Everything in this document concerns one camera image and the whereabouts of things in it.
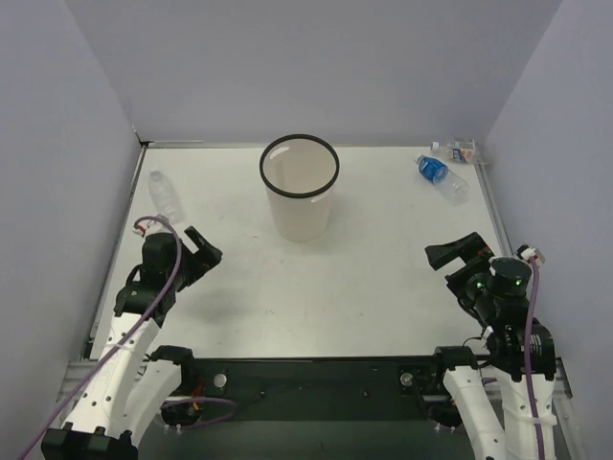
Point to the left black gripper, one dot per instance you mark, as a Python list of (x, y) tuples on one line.
[(190, 261)]

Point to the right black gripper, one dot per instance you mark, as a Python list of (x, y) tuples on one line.
[(465, 262)]

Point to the blue label plastic bottle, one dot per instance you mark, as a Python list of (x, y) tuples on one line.
[(451, 186)]

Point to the clear unlabelled plastic bottle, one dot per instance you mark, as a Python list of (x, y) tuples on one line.
[(164, 197)]

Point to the white orange label plastic bottle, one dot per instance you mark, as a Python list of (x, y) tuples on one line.
[(458, 150)]

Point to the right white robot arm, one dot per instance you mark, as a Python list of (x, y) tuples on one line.
[(506, 402)]

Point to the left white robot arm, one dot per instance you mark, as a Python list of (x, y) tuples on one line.
[(119, 397)]

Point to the white bin with black rim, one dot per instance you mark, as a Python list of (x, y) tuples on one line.
[(299, 172)]

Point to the aluminium frame rail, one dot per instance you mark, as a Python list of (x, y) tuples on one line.
[(495, 217)]

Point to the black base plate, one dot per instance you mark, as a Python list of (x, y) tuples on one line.
[(323, 389)]

